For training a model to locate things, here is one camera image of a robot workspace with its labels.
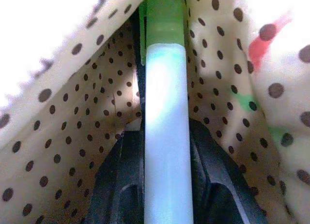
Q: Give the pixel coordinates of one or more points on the white pen with green cap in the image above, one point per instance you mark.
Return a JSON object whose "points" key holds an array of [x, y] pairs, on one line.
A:
{"points": [[167, 127]]}

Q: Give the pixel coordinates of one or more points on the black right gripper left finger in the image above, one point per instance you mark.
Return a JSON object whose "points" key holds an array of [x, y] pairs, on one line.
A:
{"points": [[116, 180]]}

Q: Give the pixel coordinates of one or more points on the grey checked pouch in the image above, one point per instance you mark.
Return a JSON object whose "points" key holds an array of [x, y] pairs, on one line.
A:
{"points": [[60, 127]]}

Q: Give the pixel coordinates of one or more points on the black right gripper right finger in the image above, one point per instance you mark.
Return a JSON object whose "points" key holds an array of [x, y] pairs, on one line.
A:
{"points": [[213, 175]]}

